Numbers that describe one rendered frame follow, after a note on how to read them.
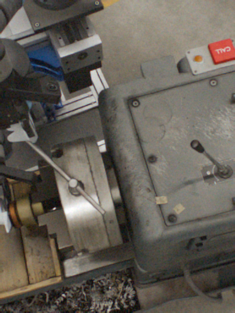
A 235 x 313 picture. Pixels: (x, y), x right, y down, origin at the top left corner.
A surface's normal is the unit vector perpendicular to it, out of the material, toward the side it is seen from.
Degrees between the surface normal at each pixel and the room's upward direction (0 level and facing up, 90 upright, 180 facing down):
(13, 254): 0
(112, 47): 0
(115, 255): 0
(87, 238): 61
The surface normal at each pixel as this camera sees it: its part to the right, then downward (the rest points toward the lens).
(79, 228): 0.15, 0.41
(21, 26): -0.04, -0.36
